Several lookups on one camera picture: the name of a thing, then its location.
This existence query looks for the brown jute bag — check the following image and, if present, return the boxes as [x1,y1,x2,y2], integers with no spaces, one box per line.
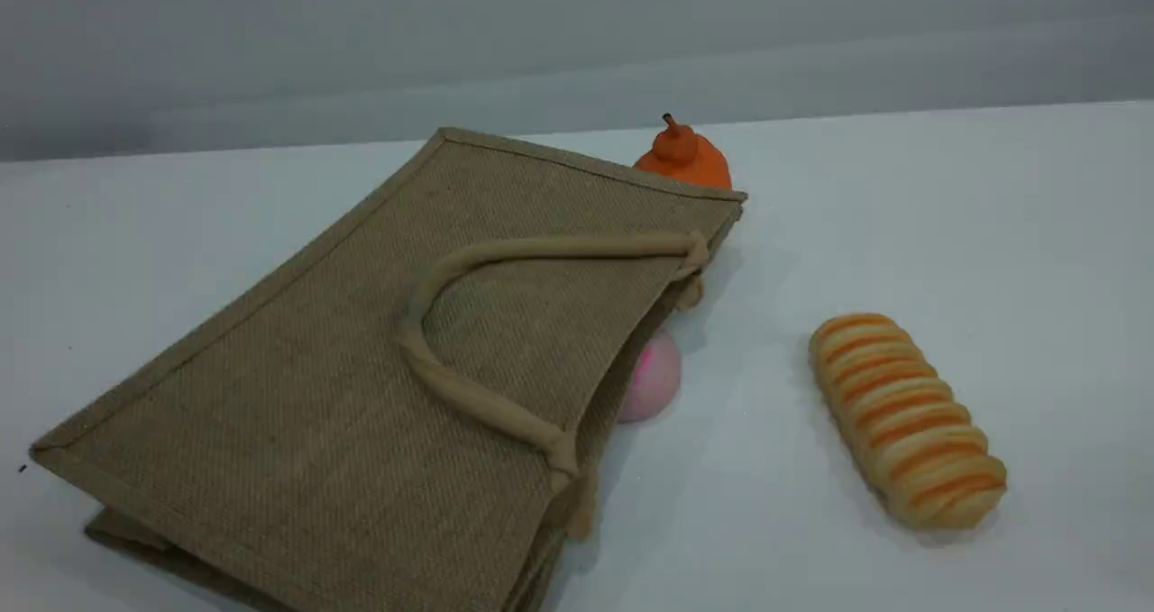
[29,126,749,612]

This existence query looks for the pink round bun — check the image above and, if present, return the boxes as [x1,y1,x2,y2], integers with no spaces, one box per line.
[617,331,683,425]

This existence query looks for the orange tangerine toy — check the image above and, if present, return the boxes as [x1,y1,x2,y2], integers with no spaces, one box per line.
[633,113,733,191]

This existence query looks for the orange striped long bread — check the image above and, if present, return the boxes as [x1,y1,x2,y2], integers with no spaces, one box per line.
[808,313,1009,532]

